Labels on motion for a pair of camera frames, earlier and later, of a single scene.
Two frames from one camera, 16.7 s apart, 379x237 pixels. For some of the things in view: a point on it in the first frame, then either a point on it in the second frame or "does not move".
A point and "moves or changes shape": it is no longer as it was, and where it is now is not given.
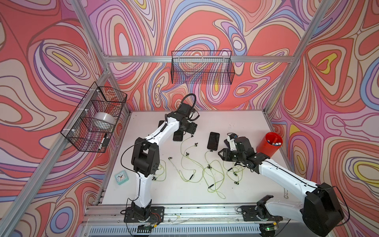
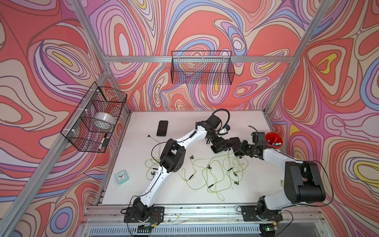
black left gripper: x=193 y=129 to x=220 y=146
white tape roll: x=103 y=120 does not move
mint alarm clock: x=121 y=177 does not move
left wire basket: x=92 y=125 does not move
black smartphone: x=213 y=141 moves or changes shape
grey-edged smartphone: x=177 y=135 moves or changes shape
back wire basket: x=202 y=67 does not move
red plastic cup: x=270 y=144 does not move
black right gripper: x=226 y=154 to x=244 y=142
